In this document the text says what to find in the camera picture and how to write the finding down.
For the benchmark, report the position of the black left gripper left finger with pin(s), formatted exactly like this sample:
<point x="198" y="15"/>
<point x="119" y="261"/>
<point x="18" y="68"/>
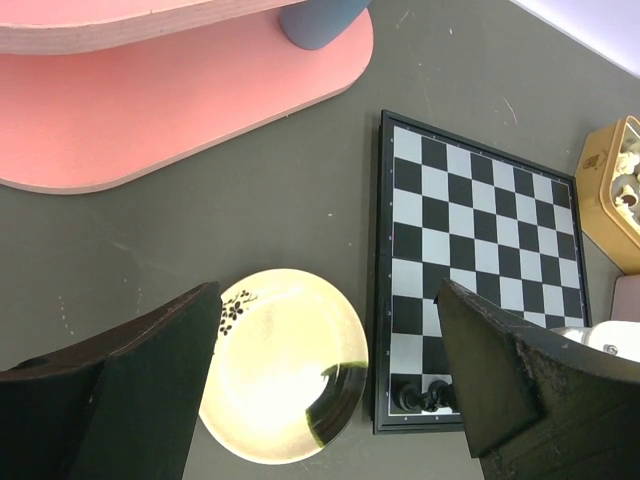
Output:
<point x="122" y="404"/>

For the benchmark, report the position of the pink wooden shelf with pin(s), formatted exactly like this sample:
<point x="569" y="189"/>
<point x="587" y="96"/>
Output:
<point x="97" y="93"/>

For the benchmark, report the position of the black white chessboard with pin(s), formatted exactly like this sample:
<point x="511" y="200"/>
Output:
<point x="451" y="208"/>

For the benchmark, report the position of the yellow tin box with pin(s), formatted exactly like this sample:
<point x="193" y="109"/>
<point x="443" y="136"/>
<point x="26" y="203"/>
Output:
<point x="615" y="234"/>

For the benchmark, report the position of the cream plate with flower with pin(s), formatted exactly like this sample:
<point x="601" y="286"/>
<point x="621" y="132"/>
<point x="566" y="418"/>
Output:
<point x="289" y="367"/>

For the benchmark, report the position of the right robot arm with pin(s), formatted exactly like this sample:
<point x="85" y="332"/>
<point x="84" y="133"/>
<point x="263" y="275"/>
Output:
<point x="605" y="337"/>

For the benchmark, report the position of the black chess piece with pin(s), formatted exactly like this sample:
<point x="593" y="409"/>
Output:
<point x="408" y="398"/>
<point x="440" y="395"/>

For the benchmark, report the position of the white chess pieces heap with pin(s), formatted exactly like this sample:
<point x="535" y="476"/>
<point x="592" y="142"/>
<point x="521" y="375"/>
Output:
<point x="625" y="183"/>

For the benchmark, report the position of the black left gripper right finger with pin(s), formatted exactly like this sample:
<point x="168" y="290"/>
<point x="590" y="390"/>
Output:
<point x="535" y="404"/>

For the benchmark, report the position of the pink tin box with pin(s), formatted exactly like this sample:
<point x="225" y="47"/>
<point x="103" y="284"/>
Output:
<point x="626" y="299"/>

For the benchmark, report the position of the lower blue cup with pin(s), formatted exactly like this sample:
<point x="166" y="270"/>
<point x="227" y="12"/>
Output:
<point x="313" y="24"/>

